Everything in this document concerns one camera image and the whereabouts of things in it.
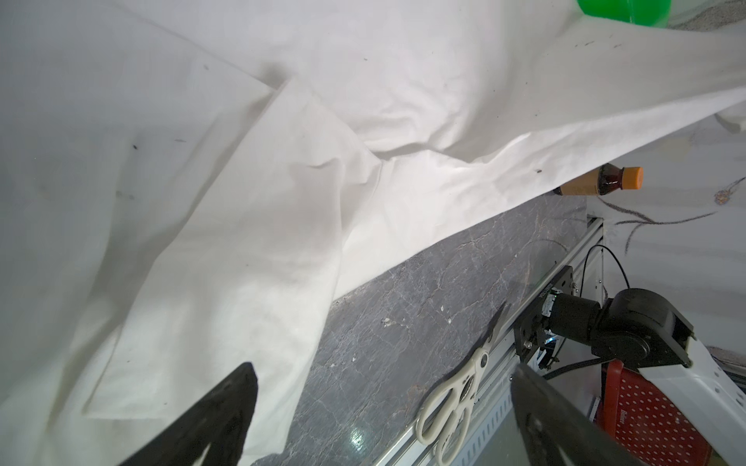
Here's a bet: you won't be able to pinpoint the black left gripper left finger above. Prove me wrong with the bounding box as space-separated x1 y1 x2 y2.
122 362 258 465

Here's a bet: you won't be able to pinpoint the white handled scissors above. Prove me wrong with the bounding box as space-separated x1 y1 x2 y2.
414 302 511 465

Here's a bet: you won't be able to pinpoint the green plastic laundry basket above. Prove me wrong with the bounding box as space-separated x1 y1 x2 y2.
577 0 672 28

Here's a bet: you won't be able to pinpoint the white t-shirt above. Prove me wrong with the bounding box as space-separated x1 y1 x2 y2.
1 1 745 465

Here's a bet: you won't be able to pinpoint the brown bottle orange cap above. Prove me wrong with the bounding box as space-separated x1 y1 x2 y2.
553 163 644 196

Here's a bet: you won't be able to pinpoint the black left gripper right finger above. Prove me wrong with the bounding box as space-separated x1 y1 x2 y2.
510 363 642 466

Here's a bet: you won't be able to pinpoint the red perforated plastic crate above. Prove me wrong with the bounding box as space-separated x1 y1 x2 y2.
596 360 713 465

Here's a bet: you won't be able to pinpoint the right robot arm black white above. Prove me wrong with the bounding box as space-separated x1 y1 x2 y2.
511 267 745 465

